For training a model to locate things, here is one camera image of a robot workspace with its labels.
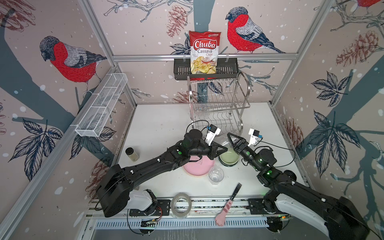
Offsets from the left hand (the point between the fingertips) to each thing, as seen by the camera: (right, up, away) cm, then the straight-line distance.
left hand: (226, 150), depth 67 cm
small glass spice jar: (-51, -6, +17) cm, 55 cm away
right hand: (0, +4, +5) cm, 6 cm away
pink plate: (-13, -14, +21) cm, 28 cm away
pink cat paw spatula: (-2, -34, +3) cm, 34 cm away
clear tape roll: (-25, -29, +2) cm, 38 cm away
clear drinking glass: (-3, -18, +17) cm, 25 cm away
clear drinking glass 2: (0, +4, +5) cm, 6 cm away
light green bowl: (+5, -9, +19) cm, 22 cm away
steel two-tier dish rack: (+4, +27, +56) cm, 62 cm away
